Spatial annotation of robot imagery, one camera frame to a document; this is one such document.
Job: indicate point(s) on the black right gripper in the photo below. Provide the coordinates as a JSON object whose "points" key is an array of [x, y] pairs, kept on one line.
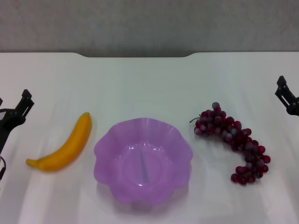
{"points": [[294, 109]]}

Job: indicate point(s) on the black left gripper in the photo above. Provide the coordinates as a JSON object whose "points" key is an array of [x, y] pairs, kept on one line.
{"points": [[7, 126]]}

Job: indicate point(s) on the dark red grape bunch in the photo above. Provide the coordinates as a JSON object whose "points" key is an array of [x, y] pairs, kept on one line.
{"points": [[236, 135]]}

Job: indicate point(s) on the yellow banana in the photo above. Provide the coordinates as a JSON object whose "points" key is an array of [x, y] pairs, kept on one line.
{"points": [[67, 148]]}

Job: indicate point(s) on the purple translucent scalloped bowl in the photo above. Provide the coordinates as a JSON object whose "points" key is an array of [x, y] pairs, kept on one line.
{"points": [[142, 161]]}

